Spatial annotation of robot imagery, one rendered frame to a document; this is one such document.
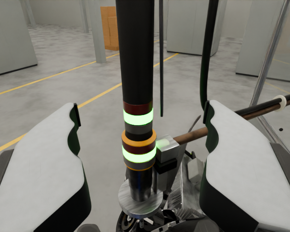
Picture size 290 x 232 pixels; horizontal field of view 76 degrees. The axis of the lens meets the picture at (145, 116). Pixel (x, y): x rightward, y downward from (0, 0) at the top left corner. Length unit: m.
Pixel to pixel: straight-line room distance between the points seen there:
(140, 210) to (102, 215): 1.74
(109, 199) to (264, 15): 5.03
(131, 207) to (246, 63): 5.56
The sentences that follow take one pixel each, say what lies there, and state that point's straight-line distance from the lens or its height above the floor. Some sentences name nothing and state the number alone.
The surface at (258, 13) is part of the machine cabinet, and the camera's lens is 5.58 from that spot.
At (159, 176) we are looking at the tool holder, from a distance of 0.28.
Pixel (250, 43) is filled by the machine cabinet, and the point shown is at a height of 0.82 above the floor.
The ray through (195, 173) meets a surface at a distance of 0.77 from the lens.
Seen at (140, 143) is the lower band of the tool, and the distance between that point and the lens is 0.22.
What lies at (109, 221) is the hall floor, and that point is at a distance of 1.99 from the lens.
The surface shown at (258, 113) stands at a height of 1.55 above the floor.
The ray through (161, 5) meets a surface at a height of 1.71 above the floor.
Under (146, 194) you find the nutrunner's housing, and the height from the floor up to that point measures 1.48.
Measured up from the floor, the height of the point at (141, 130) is 1.60.
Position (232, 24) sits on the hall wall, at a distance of 12.38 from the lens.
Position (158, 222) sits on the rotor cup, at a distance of 0.55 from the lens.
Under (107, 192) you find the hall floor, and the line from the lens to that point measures 2.17.
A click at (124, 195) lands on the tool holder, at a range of 0.31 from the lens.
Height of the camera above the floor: 1.72
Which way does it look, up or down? 31 degrees down
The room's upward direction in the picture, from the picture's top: straight up
